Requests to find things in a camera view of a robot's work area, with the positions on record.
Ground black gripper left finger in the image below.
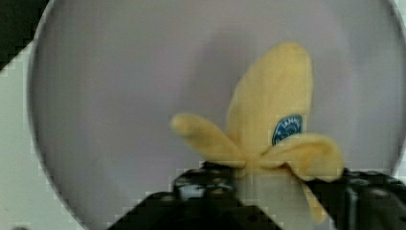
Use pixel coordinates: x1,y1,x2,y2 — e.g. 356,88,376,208
107,162,281,230

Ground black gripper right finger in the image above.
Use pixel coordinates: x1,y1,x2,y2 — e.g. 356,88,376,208
306,169,406,230

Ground yellow plush peeled banana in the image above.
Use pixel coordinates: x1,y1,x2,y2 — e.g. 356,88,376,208
169,42,344,230

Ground round lavender plate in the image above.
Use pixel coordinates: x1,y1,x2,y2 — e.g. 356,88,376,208
29,0,405,230

